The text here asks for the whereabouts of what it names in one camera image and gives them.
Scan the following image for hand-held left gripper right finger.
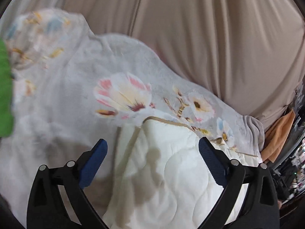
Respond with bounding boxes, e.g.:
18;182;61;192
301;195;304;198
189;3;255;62
198;137;280;229

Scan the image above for grey floral blanket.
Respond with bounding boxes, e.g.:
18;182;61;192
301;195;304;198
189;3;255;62
0;8;265;229

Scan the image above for cream quilted comforter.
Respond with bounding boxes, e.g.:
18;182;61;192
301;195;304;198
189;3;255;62
102;116;259;229

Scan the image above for orange hanging garment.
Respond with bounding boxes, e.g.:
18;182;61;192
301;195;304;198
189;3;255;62
262;108;296;164

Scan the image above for beige fabric backdrop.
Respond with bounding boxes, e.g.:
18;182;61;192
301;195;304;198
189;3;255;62
55;0;305;124

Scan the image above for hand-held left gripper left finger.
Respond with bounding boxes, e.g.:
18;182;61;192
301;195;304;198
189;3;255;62
27;139;108;229

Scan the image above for dark hanging clothes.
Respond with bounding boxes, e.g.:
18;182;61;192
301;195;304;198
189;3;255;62
272;83;305;202

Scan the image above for silver plastic sheet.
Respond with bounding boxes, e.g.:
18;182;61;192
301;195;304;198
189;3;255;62
0;0;77;29

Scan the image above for green cloth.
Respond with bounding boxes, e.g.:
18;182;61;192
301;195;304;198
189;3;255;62
0;39;15;137

